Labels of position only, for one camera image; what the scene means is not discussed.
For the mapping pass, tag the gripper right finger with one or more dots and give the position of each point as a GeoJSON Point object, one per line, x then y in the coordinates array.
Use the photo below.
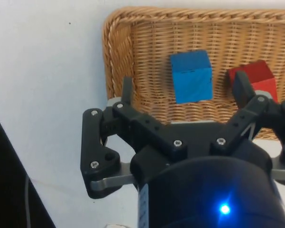
{"type": "Point", "coordinates": [246, 111]}

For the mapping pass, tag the red cube block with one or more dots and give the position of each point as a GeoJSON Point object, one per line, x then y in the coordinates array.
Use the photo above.
{"type": "Point", "coordinates": [260, 73]}

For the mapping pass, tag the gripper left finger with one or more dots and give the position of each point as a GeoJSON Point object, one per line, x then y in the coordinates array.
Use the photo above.
{"type": "Point", "coordinates": [142, 126]}

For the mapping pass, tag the blue cube block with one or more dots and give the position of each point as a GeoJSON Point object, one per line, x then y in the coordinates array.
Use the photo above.
{"type": "Point", "coordinates": [192, 80]}

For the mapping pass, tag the wicker basket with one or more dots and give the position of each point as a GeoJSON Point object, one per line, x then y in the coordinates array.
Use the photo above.
{"type": "Point", "coordinates": [156, 35]}

